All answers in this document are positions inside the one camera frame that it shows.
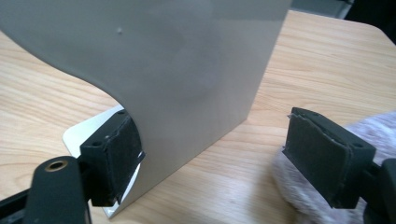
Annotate striped grey cloth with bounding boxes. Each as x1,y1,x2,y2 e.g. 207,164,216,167
270,111,396,224

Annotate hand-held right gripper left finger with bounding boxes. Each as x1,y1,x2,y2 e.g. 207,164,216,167
78,108,147,208

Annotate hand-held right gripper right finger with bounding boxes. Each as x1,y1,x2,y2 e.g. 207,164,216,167
281,106,377,209

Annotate expandable grey metal bookend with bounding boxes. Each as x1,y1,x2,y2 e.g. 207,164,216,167
0,0,292,218

